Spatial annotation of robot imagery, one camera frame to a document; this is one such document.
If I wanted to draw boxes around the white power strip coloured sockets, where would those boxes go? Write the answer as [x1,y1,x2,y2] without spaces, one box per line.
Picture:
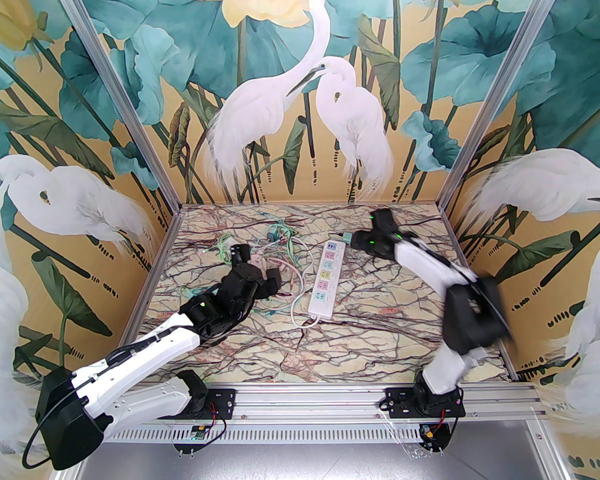
[307,238,347,320]

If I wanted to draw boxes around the grey perforated metal panel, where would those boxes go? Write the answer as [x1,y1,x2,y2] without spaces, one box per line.
[55,420,573,480]

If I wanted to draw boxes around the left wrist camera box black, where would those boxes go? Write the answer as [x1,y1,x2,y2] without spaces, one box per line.
[256,267,284,300]

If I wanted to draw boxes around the pink socket cable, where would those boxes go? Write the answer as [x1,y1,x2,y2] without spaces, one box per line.
[254,255,303,296]

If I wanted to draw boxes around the aluminium table rear rail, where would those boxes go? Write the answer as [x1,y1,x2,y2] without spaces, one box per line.
[179,202,445,210]

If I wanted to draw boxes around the aluminium table side rail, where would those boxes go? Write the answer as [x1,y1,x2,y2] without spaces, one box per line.
[440,207,520,383]
[102,207,183,385]

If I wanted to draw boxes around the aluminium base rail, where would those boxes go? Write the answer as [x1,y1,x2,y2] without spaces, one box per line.
[77,384,551,423]

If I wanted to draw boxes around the aluminium frame post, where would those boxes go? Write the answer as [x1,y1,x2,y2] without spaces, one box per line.
[45,0,182,209]
[437,0,573,209]

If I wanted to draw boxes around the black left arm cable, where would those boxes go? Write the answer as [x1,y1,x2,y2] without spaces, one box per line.
[22,408,111,470]

